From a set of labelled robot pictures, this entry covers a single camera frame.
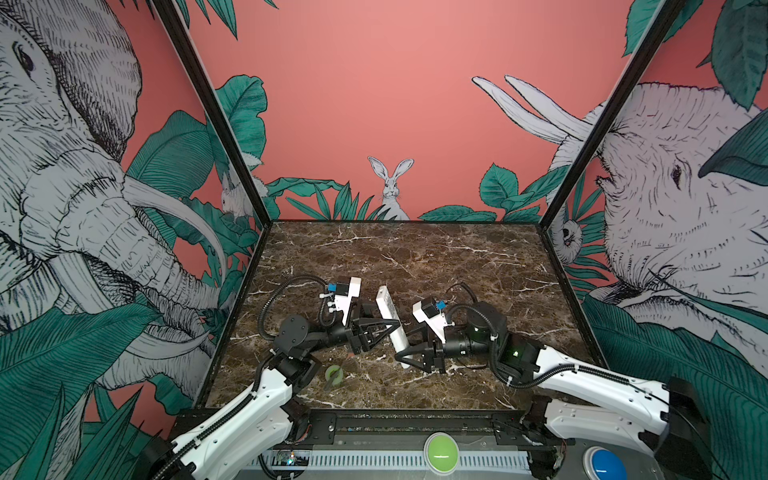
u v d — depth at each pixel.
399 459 0.70
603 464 0.69
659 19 0.71
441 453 0.70
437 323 0.57
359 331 0.55
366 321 0.55
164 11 0.70
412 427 0.76
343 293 0.55
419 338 0.64
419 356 0.57
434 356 0.56
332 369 0.84
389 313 0.56
